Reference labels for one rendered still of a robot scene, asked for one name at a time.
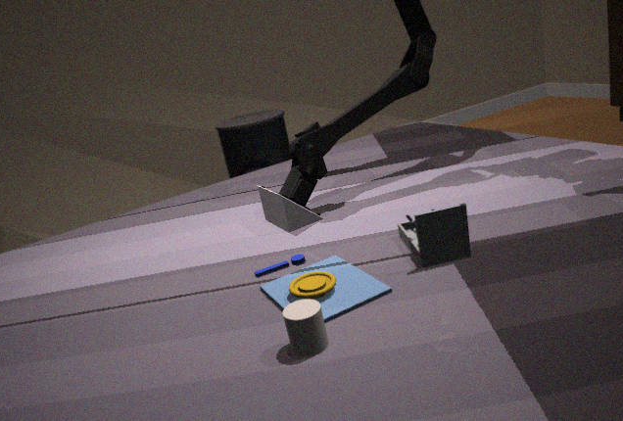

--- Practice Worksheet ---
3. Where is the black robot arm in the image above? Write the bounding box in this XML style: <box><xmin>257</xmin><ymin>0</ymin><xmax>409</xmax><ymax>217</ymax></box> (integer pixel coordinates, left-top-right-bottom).
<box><xmin>275</xmin><ymin>0</ymin><xmax>436</xmax><ymax>210</ymax></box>

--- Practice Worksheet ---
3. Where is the gold round plate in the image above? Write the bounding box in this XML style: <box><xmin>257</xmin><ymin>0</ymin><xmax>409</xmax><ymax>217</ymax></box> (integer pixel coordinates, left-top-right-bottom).
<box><xmin>289</xmin><ymin>271</ymin><xmax>336</xmax><ymax>300</ymax></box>

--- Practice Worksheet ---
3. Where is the light blue flat mat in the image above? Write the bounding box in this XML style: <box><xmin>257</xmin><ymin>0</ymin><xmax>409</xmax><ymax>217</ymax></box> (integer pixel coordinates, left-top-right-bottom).
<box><xmin>260</xmin><ymin>256</ymin><xmax>393</xmax><ymax>323</ymax></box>

